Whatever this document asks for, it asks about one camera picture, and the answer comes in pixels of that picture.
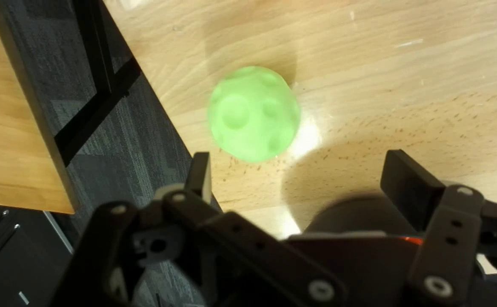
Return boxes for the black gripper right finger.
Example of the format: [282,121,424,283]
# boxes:
[379,149,497,307]

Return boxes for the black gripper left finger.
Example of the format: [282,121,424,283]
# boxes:
[49,152,347,307]

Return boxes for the light green dimpled ball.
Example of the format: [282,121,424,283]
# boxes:
[204,65,303,167]

